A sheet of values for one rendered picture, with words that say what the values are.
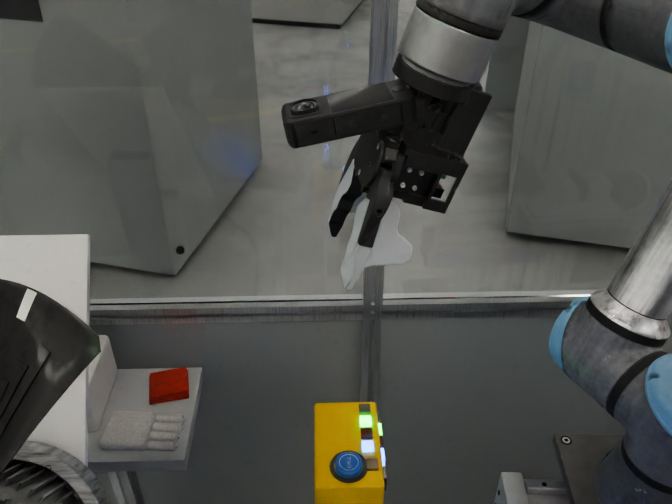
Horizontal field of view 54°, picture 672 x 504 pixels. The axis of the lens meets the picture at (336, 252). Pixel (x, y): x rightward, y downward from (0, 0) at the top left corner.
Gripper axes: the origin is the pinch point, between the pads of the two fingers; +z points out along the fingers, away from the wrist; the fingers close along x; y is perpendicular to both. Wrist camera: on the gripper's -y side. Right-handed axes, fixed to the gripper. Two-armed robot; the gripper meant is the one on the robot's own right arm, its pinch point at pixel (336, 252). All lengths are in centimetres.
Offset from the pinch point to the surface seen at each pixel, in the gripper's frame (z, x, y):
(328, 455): 40.3, 8.7, 14.5
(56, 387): 18.8, -4.7, -23.3
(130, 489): 95, 40, -8
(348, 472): 38.6, 4.6, 16.3
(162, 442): 68, 31, -6
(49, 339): 17.0, -0.2, -25.1
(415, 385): 62, 50, 49
